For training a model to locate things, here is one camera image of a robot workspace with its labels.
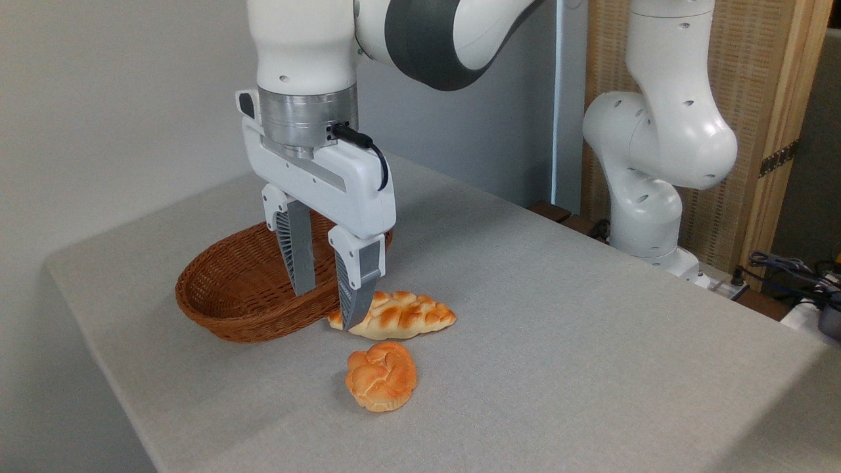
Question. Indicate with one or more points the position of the grey partition panel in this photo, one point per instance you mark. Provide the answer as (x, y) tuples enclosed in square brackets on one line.
[(499, 131)]

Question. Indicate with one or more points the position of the brown wicker basket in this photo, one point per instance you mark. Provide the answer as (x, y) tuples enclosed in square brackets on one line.
[(230, 292)]

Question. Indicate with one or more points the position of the dark wooden plank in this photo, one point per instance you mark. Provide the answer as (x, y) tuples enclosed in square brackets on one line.
[(558, 213)]

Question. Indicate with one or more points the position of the wooden rattan screen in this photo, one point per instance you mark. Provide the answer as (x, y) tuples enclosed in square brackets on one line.
[(749, 66)]

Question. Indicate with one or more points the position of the long braided bread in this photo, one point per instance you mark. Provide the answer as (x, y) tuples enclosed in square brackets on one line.
[(407, 318)]

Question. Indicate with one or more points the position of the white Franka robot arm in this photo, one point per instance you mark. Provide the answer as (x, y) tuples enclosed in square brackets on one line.
[(657, 131)]

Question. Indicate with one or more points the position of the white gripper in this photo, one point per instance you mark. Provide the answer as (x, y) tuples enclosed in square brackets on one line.
[(341, 190)]

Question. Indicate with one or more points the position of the round knotted bread roll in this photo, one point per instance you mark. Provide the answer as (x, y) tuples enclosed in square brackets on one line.
[(382, 378)]

